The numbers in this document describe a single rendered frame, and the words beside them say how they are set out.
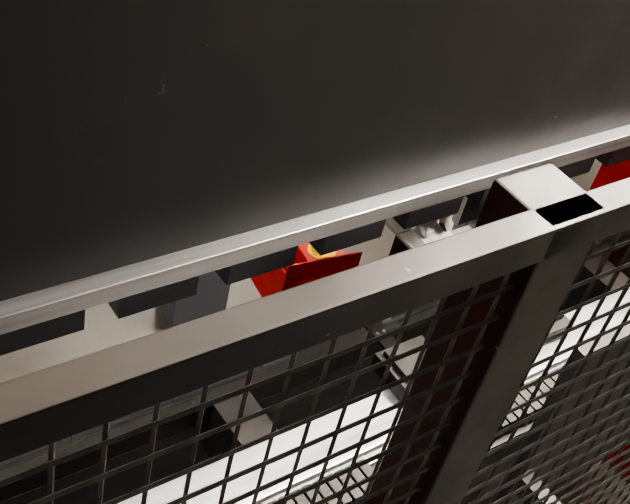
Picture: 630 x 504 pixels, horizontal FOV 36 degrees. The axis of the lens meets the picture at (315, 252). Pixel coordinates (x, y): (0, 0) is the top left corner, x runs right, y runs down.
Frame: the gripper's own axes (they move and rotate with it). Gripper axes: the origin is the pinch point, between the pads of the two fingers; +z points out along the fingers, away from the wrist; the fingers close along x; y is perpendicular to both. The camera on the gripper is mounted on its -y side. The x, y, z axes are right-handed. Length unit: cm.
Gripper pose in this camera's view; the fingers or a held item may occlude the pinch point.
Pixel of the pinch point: (432, 229)
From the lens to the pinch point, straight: 217.4
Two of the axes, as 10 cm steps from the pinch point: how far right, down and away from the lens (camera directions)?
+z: 2.1, 9.7, 1.3
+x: 8.1, -2.5, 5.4
